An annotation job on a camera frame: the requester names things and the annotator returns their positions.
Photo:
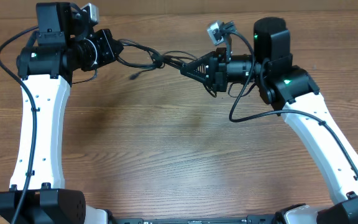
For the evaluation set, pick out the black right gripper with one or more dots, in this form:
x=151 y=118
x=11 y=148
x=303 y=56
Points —
x=217 y=72

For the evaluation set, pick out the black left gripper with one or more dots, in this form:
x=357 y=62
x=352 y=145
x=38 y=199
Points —
x=107 y=47

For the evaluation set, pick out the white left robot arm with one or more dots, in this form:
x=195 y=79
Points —
x=64 y=40

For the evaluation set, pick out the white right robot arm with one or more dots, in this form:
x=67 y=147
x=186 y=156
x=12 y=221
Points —
x=294 y=96

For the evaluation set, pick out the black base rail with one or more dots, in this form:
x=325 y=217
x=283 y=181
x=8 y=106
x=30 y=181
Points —
x=250 y=219

